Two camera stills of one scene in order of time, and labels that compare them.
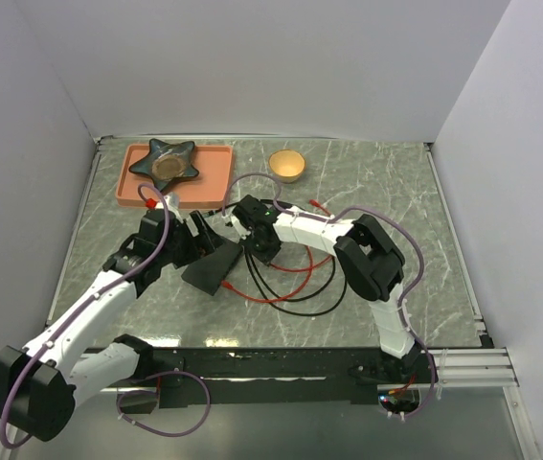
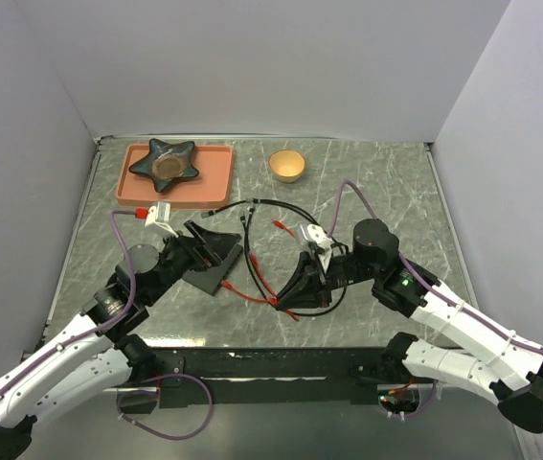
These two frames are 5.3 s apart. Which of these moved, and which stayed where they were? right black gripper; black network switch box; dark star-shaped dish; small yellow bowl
Moved: right black gripper
Stayed: black network switch box; dark star-shaped dish; small yellow bowl
